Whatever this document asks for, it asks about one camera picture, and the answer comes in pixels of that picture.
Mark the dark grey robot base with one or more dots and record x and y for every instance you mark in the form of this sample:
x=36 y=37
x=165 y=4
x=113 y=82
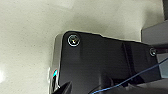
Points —
x=100 y=56

